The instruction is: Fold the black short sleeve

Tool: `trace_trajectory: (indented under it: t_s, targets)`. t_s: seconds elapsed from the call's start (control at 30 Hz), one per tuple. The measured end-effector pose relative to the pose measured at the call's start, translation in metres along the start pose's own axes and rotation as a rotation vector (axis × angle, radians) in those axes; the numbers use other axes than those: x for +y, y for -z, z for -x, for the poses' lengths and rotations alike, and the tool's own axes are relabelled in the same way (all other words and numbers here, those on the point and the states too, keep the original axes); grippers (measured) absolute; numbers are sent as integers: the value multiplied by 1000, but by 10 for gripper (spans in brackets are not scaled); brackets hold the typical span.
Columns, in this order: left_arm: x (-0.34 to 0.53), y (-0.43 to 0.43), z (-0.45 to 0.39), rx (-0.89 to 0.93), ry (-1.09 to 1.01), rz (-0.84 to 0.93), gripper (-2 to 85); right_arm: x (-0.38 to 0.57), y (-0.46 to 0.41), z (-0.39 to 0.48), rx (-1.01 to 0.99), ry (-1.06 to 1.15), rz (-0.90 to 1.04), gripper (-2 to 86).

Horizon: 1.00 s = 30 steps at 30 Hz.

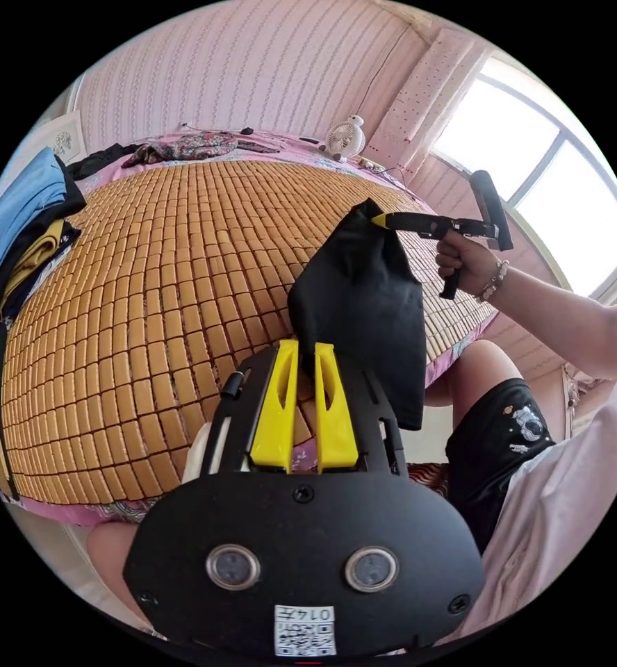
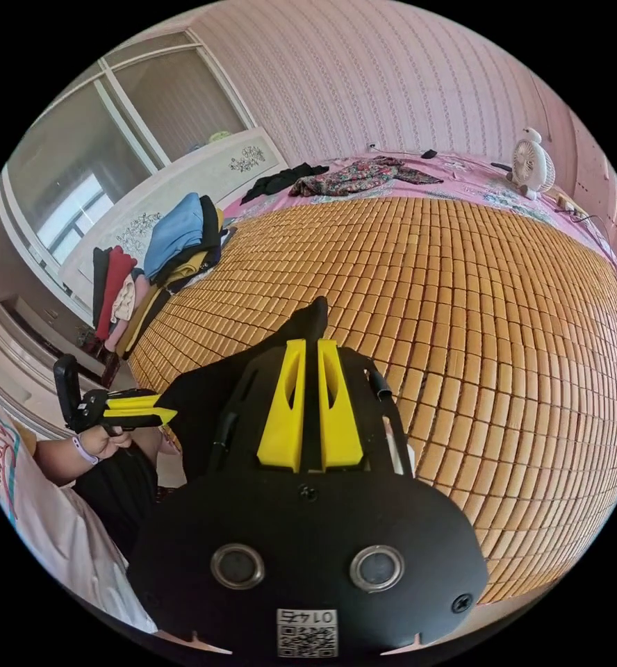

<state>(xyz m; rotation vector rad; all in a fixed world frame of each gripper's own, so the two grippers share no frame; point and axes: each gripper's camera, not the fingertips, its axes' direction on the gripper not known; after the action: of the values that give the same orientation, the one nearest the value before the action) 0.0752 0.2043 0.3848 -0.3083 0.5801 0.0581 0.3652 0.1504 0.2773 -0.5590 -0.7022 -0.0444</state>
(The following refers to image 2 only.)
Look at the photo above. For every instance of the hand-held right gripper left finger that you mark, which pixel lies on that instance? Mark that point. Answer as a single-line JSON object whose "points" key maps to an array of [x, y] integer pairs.
{"points": [[282, 417]]}

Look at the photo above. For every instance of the person's left forearm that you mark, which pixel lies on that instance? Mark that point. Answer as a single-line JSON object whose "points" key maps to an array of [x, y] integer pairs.
{"points": [[58, 461]]}

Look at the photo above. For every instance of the black garment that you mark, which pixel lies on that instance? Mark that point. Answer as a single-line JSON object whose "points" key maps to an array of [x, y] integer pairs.
{"points": [[282, 180]]}

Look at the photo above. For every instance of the black short sleeve shirt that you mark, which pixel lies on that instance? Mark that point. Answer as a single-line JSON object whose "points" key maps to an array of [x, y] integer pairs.
{"points": [[204, 396]]}

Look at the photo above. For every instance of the bed with woven mat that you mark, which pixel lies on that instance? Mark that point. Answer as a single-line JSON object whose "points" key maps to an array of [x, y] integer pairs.
{"points": [[444, 338]]}

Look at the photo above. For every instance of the white table fan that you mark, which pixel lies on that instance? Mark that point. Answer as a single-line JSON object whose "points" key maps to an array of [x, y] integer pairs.
{"points": [[533, 162]]}

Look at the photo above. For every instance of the floral patterned garment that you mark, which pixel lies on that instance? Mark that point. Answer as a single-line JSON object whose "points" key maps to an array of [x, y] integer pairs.
{"points": [[358, 176]]}

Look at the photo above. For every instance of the person's left hand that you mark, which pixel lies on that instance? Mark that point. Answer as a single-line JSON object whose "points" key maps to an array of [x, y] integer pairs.
{"points": [[101, 444]]}

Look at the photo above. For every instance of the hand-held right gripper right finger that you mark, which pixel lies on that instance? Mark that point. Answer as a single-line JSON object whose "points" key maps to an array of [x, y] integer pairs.
{"points": [[340, 417]]}

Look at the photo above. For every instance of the window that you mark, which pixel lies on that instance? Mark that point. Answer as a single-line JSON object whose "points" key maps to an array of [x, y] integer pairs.
{"points": [[105, 156]]}

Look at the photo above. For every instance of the pile of clothes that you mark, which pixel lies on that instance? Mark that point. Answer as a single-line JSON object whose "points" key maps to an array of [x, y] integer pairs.
{"points": [[175, 245]]}

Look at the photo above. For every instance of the person's body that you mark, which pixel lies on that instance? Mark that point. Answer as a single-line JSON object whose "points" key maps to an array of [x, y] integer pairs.
{"points": [[53, 521]]}

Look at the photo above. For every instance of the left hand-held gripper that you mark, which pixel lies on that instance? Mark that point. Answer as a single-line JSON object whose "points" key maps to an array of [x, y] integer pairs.
{"points": [[123, 394]]}

